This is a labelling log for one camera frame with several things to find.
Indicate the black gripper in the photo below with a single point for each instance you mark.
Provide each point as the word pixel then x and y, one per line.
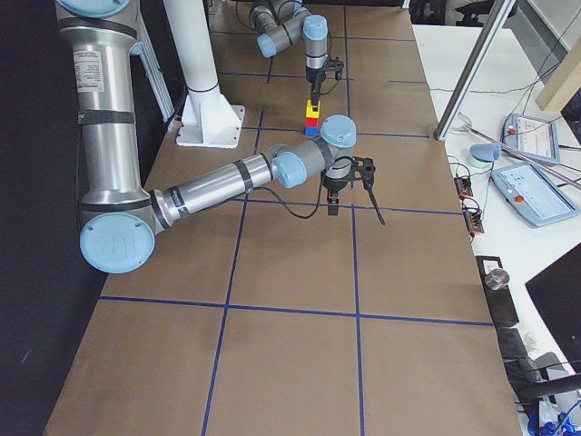
pixel 315 76
pixel 334 185

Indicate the yellow wooden cube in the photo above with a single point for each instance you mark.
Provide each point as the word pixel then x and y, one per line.
pixel 311 111

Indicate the red wooden cube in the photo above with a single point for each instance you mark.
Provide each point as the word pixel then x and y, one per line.
pixel 311 123

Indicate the blue wooden cube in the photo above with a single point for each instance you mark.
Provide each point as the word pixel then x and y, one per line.
pixel 311 131

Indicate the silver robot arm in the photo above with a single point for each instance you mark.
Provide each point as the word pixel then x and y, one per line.
pixel 121 219
pixel 281 24

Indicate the upper orange black adapter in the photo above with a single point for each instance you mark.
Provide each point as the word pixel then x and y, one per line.
pixel 463 186

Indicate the orange black adapter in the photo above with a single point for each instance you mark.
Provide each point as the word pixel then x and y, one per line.
pixel 473 220
pixel 463 186

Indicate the lower orange black adapter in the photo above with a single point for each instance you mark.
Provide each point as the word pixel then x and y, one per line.
pixel 473 220

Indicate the black block with metal knob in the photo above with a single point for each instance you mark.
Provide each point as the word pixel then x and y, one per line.
pixel 495 280

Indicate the lower teach pendant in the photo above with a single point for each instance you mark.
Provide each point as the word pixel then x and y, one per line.
pixel 533 195

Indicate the teach pendant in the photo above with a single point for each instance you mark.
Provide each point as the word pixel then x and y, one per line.
pixel 533 195
pixel 534 137

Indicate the upper teach pendant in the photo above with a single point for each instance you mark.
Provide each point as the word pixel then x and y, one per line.
pixel 534 137

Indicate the black monitor corner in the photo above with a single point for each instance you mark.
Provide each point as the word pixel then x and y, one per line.
pixel 556 294

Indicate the wooden board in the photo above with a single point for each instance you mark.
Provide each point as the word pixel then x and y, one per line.
pixel 563 83

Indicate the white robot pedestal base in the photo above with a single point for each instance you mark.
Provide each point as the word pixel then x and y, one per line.
pixel 208 119

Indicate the aluminium frame post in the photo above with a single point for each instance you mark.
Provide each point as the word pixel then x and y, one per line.
pixel 498 16

